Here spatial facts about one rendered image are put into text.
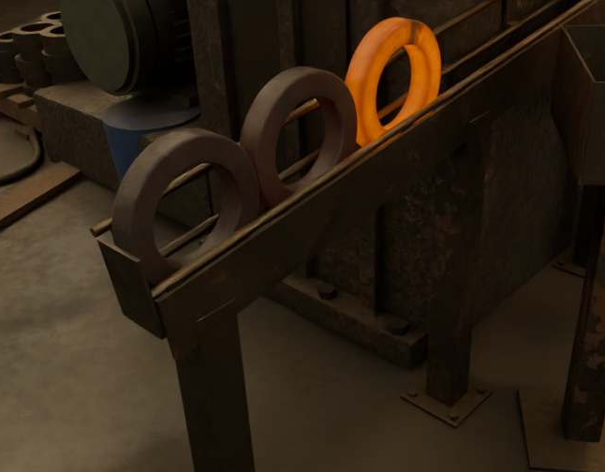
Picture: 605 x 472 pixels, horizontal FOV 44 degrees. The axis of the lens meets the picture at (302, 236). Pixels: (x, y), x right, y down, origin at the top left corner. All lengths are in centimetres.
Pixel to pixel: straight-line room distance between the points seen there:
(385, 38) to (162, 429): 87
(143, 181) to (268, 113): 18
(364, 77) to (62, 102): 165
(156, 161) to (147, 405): 86
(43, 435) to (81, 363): 21
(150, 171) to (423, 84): 48
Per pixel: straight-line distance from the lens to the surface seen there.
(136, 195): 77
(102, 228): 84
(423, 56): 108
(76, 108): 244
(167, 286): 81
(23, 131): 299
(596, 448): 147
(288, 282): 172
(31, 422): 160
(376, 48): 98
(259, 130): 86
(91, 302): 189
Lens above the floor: 103
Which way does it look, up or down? 30 degrees down
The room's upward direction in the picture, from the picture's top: 3 degrees counter-clockwise
